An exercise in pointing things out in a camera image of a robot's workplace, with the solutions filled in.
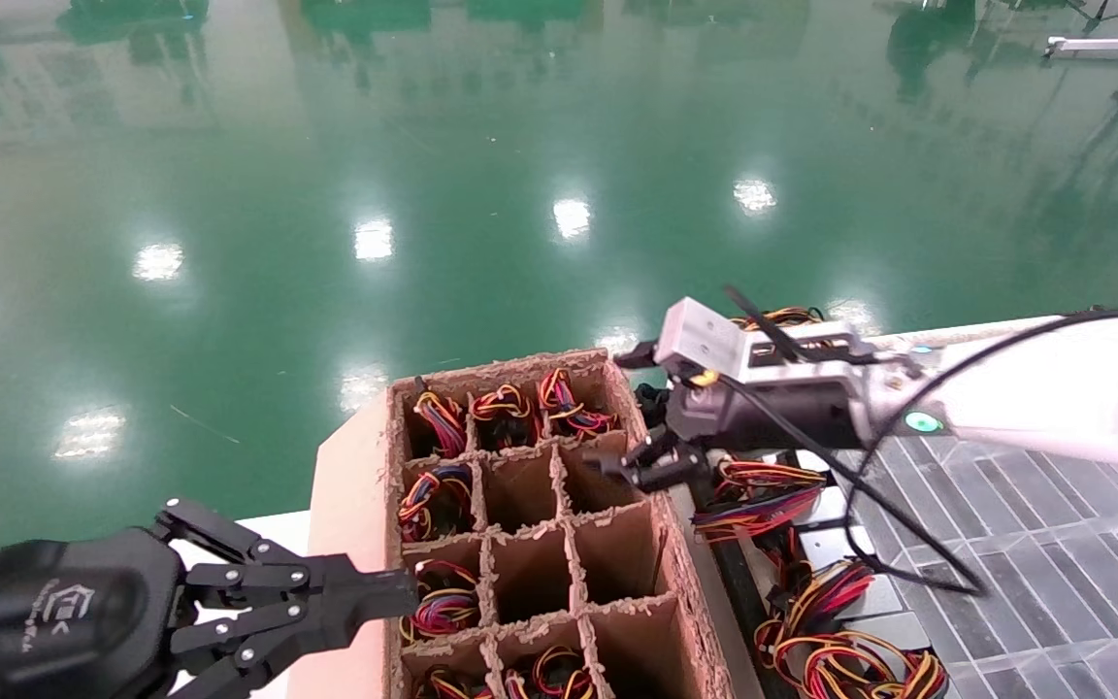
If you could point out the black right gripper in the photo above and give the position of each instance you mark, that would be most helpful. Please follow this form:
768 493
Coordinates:
772 413

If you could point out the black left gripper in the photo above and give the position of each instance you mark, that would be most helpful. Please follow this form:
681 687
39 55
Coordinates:
54 612

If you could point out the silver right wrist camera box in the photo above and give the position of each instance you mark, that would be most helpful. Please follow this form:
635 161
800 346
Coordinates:
705 335

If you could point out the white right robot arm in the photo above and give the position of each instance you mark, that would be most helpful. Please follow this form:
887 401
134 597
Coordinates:
1054 408

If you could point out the clear plastic compartment tray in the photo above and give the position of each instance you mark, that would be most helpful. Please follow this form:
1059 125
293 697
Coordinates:
1054 582

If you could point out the white metal floor stand base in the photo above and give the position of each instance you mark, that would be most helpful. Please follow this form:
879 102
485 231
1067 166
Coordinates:
1098 46

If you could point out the brown cardboard divider box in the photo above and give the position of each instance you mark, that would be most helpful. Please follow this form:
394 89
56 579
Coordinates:
345 544

